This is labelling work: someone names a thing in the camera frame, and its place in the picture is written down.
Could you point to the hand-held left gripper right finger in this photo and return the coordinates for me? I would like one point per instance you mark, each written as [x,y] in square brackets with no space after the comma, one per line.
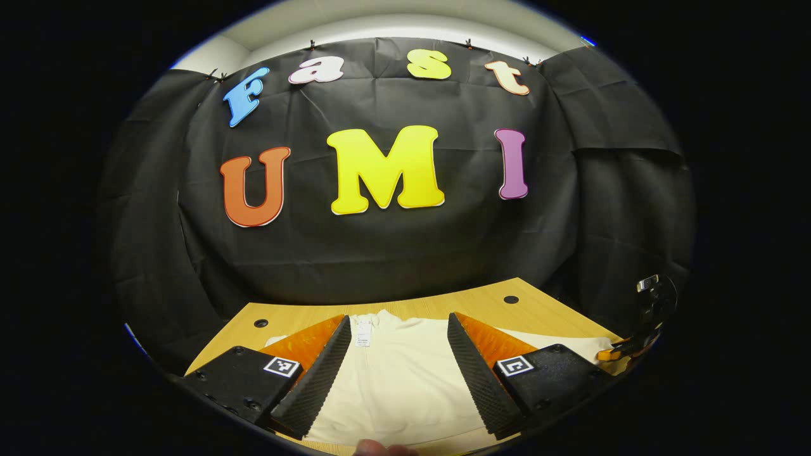
[478,386]

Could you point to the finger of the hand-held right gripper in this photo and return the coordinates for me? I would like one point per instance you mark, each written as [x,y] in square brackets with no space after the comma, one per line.
[624,350]

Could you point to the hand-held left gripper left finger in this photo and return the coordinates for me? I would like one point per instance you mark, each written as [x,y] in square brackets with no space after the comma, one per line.
[320,386]

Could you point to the cream sweatshirt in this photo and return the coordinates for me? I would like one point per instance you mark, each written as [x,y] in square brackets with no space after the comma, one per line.
[399,380]

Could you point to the black backdrop cloth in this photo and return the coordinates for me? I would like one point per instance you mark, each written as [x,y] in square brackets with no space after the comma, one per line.
[393,247]

